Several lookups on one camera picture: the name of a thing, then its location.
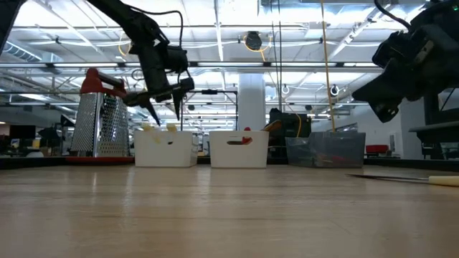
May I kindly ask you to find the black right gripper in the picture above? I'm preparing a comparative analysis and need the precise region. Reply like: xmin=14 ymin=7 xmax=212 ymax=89
xmin=351 ymin=14 xmax=459 ymax=124

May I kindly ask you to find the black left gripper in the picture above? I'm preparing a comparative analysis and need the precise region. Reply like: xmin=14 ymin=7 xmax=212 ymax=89
xmin=123 ymin=42 xmax=196 ymax=127

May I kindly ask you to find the knife with cream handle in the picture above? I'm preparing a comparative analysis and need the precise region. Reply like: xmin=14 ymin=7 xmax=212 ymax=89
xmin=141 ymin=123 xmax=163 ymax=145
xmin=345 ymin=173 xmax=459 ymax=188

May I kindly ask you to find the red silicone spatula clear handle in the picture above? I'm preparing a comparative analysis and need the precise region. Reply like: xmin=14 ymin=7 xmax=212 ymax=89
xmin=317 ymin=153 xmax=348 ymax=165

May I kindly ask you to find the red silicone spoon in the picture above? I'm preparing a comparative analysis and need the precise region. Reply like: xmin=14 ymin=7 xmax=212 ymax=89
xmin=226 ymin=125 xmax=254 ymax=146

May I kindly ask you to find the brown wooden spoon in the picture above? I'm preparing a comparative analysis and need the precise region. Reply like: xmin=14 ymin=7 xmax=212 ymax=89
xmin=262 ymin=119 xmax=283 ymax=133

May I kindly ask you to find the red seat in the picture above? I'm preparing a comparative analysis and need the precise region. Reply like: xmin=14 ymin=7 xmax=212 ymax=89
xmin=365 ymin=143 xmax=390 ymax=156

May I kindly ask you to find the white plastic bin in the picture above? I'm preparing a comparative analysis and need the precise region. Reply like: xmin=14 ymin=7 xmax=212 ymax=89
xmin=208 ymin=130 xmax=270 ymax=169
xmin=133 ymin=129 xmax=199 ymax=168

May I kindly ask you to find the red and steel box grater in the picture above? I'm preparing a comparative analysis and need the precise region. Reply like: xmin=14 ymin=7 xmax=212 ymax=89
xmin=65 ymin=67 xmax=136 ymax=166

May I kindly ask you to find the smoky transparent plastic bin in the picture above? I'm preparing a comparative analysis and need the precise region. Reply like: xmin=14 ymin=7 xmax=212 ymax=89
xmin=285 ymin=130 xmax=367 ymax=169

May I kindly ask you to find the white building pillar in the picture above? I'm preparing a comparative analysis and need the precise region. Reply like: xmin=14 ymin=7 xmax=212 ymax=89
xmin=237 ymin=72 xmax=267 ymax=132

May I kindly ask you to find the dark green equipment box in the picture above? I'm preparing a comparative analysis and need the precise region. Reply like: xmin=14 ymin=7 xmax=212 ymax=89
xmin=268 ymin=107 xmax=313 ymax=148

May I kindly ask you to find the black background monitor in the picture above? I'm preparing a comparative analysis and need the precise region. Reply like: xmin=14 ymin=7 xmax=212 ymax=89
xmin=9 ymin=124 xmax=37 ymax=141

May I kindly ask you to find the black background rig frame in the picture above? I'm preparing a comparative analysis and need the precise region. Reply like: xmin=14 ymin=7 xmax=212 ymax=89
xmin=180 ymin=88 xmax=240 ymax=132

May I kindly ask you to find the yellow extension cable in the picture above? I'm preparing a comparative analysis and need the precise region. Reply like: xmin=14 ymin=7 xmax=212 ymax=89
xmin=320 ymin=0 xmax=337 ymax=133

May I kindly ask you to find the black overhead camera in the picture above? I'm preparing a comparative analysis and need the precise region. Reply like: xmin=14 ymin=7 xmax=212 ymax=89
xmin=245 ymin=31 xmax=263 ymax=52

